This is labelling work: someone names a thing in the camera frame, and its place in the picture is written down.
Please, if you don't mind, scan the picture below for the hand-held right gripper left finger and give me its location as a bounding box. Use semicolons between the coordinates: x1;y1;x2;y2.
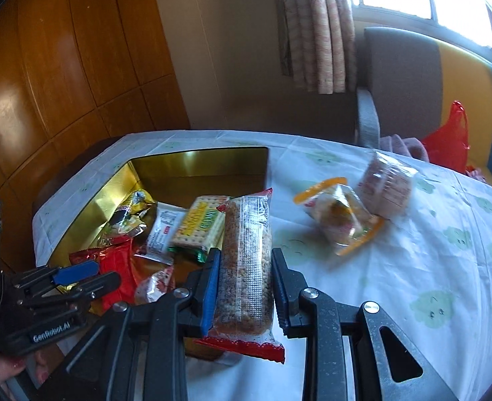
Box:
47;247;222;401

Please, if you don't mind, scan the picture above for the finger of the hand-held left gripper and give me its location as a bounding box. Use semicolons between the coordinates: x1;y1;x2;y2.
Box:
7;260;100;297
18;271;123;315

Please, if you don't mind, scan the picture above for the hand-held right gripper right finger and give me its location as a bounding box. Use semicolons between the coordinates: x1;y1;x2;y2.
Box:
271;247;460;401

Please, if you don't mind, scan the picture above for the clear grain bar packet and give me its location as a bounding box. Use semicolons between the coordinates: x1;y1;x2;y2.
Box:
195;188;285;364

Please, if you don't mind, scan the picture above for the green yellow cracker packet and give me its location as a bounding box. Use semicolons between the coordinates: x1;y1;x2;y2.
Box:
168;195;232;262

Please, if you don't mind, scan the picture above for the yellow green snack packet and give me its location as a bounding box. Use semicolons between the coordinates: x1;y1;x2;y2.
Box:
97;190;157;247

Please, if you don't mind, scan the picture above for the small white snack packet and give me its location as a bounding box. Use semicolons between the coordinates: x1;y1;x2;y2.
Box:
135;203;190;266

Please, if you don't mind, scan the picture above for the dark red gold-lined box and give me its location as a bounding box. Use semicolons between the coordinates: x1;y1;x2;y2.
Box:
51;146;270;362

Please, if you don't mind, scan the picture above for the person's left hand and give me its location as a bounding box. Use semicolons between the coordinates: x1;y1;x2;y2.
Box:
0;349;52;385

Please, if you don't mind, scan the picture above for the red white snack packet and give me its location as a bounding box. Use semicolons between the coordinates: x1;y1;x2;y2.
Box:
134;265;176;305

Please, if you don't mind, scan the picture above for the clear yellow-trimmed snack bag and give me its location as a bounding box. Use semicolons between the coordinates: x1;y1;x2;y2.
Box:
294;176;385;257

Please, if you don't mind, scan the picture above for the pale wrapped biscuit pack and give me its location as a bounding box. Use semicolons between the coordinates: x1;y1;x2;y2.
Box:
357;150;418;220

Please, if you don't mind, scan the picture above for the pale pink cloth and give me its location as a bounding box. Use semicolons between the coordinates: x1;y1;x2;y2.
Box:
380;134;432;163

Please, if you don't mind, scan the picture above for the brown wooden wardrobe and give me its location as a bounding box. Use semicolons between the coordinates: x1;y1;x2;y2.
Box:
0;0;192;272

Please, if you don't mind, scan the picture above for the red plastic bag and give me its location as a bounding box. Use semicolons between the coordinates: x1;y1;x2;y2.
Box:
420;100;487;182

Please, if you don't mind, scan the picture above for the grey yellow blue armchair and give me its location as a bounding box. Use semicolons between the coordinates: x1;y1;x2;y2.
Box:
356;26;492;193

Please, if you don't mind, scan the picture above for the beige patterned curtain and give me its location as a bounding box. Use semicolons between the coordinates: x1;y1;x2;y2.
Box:
275;0;359;95

